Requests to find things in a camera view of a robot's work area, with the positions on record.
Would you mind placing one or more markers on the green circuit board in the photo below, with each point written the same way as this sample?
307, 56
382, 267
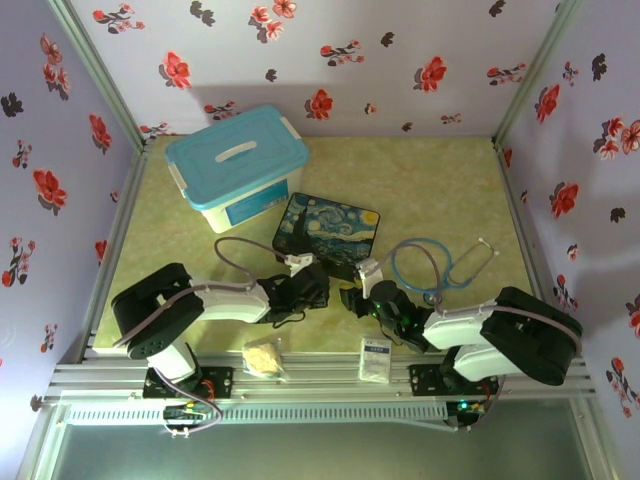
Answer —
465, 407
185, 412

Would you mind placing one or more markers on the aluminium frame cross rails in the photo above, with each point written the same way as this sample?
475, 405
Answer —
320, 380

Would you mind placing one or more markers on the clear bag of beige contents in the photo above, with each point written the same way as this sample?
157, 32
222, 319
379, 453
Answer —
262, 357

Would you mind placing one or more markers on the grey metal panel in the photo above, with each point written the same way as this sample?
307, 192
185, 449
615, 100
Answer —
320, 455

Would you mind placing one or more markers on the blue stethoscope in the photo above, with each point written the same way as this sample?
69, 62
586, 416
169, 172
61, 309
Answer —
393, 262

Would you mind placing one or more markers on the aluminium frame corner post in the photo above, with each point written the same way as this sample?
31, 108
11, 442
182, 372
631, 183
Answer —
95, 70
537, 65

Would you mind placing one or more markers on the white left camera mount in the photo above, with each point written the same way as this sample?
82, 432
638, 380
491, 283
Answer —
300, 270

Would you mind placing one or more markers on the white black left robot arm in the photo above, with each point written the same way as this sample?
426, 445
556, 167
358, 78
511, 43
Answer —
230, 302

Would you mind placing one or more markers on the white paper packet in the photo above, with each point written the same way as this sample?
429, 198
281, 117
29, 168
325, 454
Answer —
375, 357

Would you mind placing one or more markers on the starry night print box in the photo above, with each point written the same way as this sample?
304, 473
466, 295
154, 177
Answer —
330, 225

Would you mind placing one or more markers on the blue lidded plastic storage bin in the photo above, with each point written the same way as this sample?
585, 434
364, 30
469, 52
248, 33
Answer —
235, 165

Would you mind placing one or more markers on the aluminium frame side rail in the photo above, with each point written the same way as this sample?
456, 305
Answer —
115, 250
520, 225

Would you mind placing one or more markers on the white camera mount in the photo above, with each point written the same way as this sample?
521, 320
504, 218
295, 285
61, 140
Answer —
372, 289
300, 270

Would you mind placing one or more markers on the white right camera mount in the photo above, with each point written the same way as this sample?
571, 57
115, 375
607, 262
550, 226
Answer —
372, 289

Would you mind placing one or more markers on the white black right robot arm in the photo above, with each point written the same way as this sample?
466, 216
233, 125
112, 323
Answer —
455, 327

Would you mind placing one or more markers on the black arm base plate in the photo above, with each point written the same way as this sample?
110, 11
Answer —
222, 382
425, 380

